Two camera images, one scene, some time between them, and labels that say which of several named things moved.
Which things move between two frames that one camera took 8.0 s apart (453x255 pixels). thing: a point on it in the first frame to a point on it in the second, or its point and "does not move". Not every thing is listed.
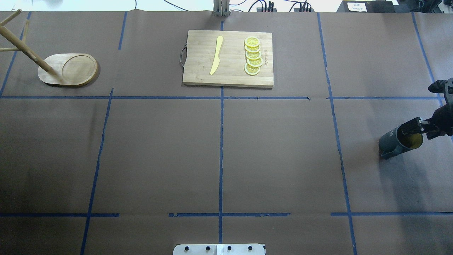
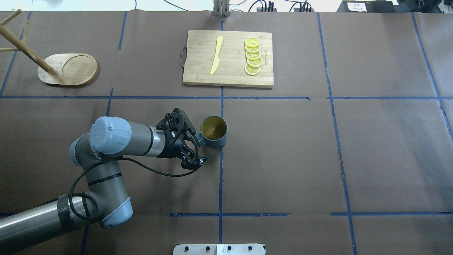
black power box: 366,6 does not move
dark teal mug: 399,140 to 214,130
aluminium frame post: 221,8 does not move
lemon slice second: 252,49 does not move
